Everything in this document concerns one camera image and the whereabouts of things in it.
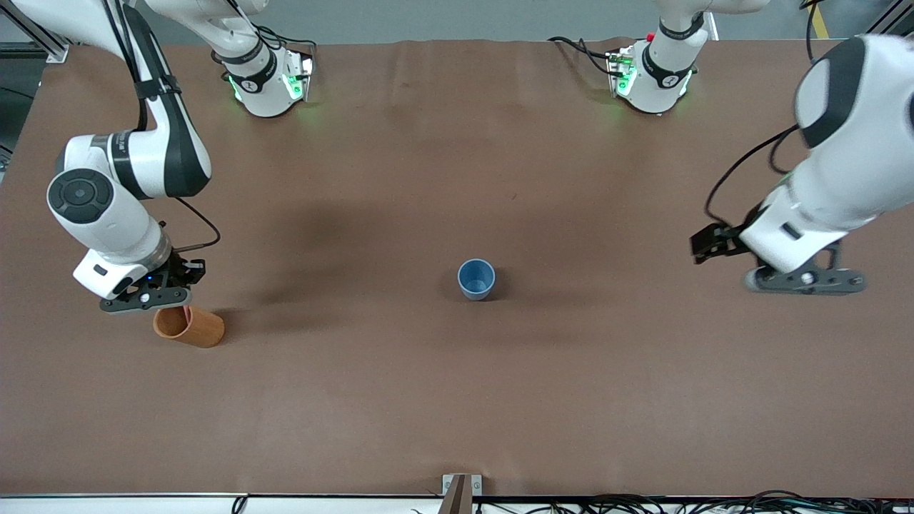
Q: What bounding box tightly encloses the black right base cable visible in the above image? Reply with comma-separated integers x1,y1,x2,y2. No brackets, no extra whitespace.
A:
253,25,317,54

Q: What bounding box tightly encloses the black base cable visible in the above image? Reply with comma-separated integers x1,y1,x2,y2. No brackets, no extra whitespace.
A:
548,36,616,76
253,25,317,54

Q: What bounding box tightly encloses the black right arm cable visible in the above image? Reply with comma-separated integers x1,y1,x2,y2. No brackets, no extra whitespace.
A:
104,0,222,255

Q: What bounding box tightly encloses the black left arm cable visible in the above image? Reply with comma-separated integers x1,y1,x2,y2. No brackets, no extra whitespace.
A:
704,0,822,223

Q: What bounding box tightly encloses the metal bracket with brown post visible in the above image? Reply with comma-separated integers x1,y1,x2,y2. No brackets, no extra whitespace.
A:
438,474,483,514

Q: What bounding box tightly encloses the base connector box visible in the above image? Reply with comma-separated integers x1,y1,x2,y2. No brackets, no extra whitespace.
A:
282,51,316,102
606,46,638,99

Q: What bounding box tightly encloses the black left base cable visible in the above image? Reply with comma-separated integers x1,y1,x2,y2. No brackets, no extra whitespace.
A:
548,36,616,76

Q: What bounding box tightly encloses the right base connector box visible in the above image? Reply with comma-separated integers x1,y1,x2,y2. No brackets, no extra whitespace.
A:
282,51,316,102

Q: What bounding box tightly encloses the brown wooden cup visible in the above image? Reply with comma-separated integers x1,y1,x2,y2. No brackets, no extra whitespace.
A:
153,306,226,349

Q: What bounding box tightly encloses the aluminium frame profile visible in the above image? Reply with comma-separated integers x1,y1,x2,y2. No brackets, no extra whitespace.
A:
7,0,71,64

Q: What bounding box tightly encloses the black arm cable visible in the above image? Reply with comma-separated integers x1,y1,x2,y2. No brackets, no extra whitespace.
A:
104,0,222,255
704,0,822,223

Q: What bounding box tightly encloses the blue cup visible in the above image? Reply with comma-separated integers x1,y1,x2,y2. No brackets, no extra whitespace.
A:
457,258,496,302

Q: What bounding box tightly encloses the left base connector box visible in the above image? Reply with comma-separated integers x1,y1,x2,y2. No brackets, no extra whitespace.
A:
606,46,638,99

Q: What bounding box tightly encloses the brown table cover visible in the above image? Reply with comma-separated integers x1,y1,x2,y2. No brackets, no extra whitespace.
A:
0,39,914,498

